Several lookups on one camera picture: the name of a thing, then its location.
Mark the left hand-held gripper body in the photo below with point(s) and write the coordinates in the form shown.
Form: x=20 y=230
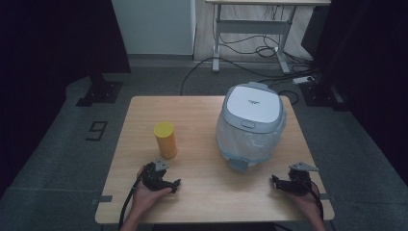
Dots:
x=154 y=179

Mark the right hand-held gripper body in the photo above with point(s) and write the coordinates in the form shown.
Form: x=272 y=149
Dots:
x=298 y=184

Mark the yellow cylindrical canister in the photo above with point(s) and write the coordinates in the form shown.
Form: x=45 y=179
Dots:
x=166 y=141

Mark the grey and white trash can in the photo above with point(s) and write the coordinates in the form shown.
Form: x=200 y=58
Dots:
x=253 y=106

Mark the person's left hand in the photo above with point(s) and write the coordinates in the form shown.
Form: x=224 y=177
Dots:
x=146 y=197

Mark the person's right hand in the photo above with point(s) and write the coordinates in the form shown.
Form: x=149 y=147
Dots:
x=306 y=203

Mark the grey tape strip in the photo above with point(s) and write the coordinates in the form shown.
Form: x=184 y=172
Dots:
x=324 y=196
x=103 y=199

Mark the black stand base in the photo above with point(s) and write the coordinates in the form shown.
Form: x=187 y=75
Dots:
x=322 y=96
x=101 y=93

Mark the white power strip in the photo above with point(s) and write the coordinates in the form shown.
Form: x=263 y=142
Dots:
x=303 y=79

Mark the black curtain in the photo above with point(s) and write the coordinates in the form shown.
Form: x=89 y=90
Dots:
x=369 y=64
x=48 y=48

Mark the white metal frame desk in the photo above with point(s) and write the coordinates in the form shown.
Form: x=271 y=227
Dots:
x=250 y=27

